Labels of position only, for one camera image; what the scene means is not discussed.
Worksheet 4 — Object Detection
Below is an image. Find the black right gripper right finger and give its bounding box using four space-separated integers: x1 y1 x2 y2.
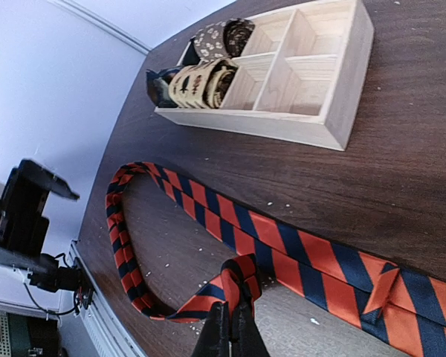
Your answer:
230 303 270 357

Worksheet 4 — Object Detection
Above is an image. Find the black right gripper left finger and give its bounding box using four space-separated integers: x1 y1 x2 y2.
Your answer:
195 302 230 357

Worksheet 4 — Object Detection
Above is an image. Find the red navy striped tie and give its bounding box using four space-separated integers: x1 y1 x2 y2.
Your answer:
106 161 446 356

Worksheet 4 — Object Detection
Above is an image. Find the wooden compartment box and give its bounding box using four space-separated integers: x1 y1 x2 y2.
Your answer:
156 1 374 151

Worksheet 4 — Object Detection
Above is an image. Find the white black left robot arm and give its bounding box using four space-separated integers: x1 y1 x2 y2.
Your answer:
0 159 94 318

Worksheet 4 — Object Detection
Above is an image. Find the beige patterned rolled tie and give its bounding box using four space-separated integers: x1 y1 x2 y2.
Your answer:
169 58 239 109

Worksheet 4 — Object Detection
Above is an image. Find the dark patterned rolled tie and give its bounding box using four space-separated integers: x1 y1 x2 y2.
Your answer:
146 65 183 109

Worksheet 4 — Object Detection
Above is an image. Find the brown floral rolled tie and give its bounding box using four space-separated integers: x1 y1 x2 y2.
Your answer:
193 18 256 62

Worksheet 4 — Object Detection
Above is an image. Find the aluminium front rail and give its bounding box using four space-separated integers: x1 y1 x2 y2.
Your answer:
69 240 146 357

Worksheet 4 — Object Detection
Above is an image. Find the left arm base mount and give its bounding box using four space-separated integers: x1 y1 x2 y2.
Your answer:
72 256 95 316

